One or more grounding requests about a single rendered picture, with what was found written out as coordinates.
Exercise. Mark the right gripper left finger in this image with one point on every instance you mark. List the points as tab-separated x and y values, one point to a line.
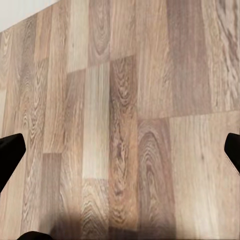
12	150

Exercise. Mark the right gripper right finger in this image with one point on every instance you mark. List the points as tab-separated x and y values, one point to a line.
232	149

